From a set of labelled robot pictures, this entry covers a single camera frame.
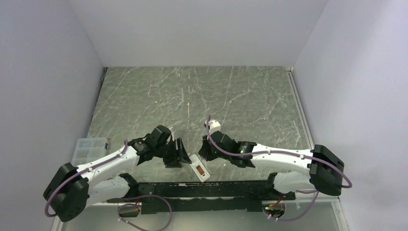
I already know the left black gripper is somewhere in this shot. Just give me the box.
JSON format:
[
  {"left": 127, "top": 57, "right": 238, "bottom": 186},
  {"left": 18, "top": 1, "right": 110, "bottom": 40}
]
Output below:
[{"left": 155, "top": 138, "right": 191, "bottom": 168}]

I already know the white remote control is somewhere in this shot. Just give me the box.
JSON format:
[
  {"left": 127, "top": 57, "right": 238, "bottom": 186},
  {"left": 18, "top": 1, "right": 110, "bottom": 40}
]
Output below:
[{"left": 189, "top": 154, "right": 210, "bottom": 182}]

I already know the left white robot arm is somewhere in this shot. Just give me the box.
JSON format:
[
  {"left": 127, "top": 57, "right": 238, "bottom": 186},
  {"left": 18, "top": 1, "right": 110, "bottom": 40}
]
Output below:
[{"left": 43, "top": 125, "right": 192, "bottom": 222}]

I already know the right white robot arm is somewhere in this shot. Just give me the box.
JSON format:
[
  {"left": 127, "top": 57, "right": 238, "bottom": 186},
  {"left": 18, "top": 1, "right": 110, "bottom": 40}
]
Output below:
[{"left": 198, "top": 131, "right": 345, "bottom": 200}]

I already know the clear plastic organizer box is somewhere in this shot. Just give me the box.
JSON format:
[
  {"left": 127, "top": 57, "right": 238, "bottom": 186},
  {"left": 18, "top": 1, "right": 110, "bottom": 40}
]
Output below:
[{"left": 71, "top": 138, "right": 108, "bottom": 166}]

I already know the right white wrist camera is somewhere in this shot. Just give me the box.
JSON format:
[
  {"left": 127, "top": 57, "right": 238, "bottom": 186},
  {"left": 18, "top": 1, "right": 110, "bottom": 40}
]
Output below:
[{"left": 208, "top": 119, "right": 221, "bottom": 134}]

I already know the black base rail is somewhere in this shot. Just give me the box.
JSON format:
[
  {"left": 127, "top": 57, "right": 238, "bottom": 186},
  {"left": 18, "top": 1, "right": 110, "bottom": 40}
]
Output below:
[{"left": 107, "top": 175, "right": 295, "bottom": 215}]

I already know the aluminium frame rail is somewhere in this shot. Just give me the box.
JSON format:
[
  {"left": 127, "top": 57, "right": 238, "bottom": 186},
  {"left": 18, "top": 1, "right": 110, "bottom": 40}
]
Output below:
[{"left": 284, "top": 67, "right": 315, "bottom": 149}]

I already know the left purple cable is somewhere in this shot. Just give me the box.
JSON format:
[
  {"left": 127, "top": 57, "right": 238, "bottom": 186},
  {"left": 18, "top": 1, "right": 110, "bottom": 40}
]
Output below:
[{"left": 44, "top": 140, "right": 129, "bottom": 218}]

